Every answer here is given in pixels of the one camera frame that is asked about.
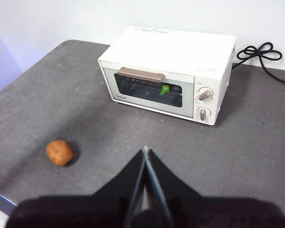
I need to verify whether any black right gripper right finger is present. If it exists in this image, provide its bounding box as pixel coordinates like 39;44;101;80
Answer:
146;149;285;228

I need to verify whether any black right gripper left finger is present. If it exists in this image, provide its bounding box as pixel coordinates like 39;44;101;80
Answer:
6;149;146;228

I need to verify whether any oven glass door with handle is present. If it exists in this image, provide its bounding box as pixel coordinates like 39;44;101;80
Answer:
101;61;195;119

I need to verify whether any purple eggplant with green stem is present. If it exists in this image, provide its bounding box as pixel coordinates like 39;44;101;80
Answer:
160;84;181;96

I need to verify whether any beige oven knob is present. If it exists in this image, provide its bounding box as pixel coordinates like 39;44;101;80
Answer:
196;106;213;122
198;86;215;102

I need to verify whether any cream white toaster oven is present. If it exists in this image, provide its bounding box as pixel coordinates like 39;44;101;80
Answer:
97;25;237;126

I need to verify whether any brown potato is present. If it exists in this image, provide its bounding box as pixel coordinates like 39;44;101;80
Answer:
46;140;75;166

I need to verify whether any metal wire oven rack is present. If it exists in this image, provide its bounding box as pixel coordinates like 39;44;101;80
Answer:
116;82;182;98

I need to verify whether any black oven power cable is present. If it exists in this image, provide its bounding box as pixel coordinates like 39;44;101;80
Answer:
231;42;285;84

